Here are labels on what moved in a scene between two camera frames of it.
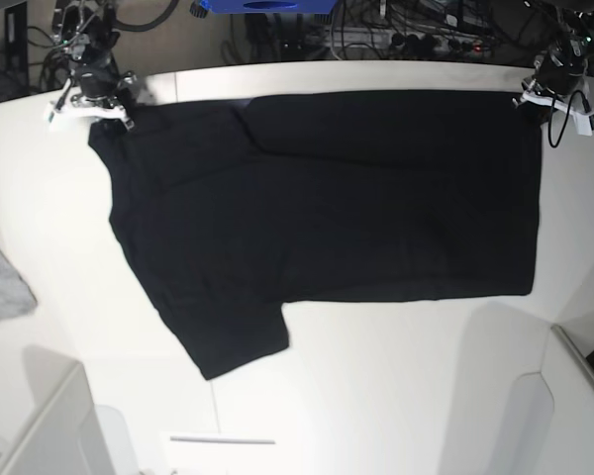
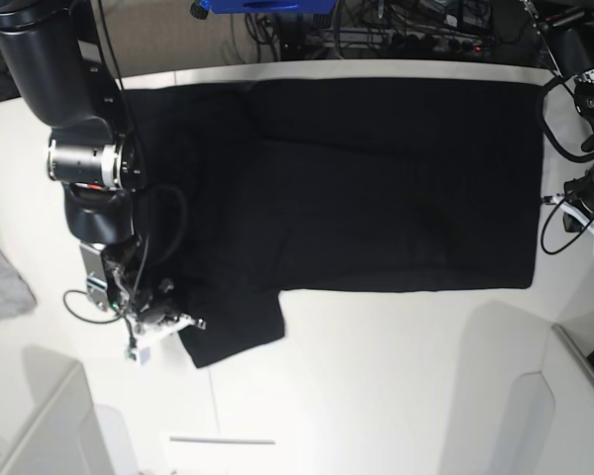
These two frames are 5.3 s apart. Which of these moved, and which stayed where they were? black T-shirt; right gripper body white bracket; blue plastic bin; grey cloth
Moved: right gripper body white bracket
Stayed: blue plastic bin; grey cloth; black T-shirt
